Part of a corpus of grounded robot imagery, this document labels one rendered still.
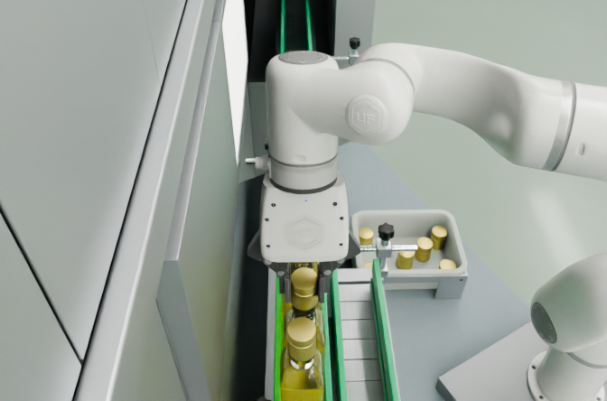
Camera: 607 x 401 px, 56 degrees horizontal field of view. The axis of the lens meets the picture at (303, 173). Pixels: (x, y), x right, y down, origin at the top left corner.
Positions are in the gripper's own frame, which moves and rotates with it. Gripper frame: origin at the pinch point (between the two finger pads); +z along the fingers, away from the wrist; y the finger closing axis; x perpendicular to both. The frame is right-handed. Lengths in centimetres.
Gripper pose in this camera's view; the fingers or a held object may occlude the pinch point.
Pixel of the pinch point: (303, 283)
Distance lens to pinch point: 71.8
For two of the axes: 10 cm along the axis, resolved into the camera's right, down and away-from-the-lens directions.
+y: 10.0, -0.2, 0.2
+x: -0.2, -4.7, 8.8
